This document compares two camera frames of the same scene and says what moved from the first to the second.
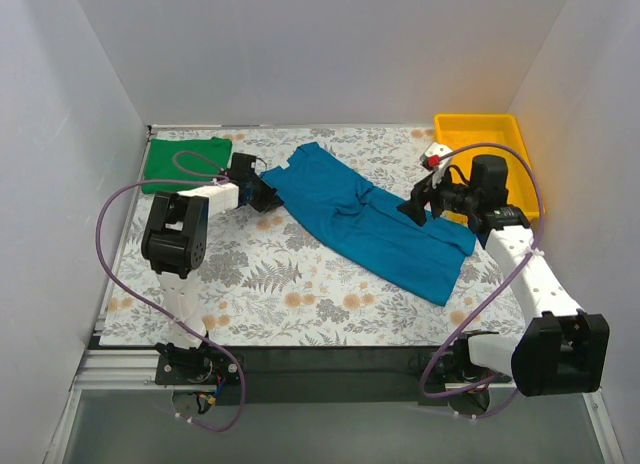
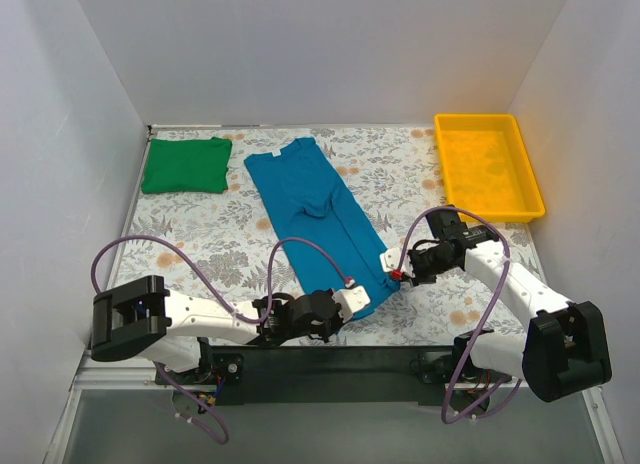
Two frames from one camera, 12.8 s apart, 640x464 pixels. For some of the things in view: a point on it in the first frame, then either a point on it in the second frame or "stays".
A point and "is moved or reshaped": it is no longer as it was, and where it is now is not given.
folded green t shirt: (184, 159) stays
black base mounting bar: (321, 375) stays
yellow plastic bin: (459, 129) stays
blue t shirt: (365, 226) is moved or reshaped
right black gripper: (426, 198) to (413, 266)
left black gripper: (263, 193) to (338, 322)
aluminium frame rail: (133, 369) stays
